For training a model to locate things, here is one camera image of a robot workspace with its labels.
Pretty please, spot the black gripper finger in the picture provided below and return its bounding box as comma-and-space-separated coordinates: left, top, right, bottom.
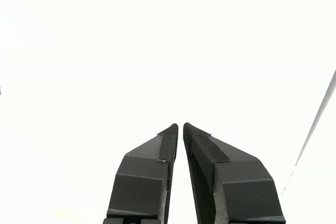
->
102, 123, 179, 224
183, 122, 287, 224

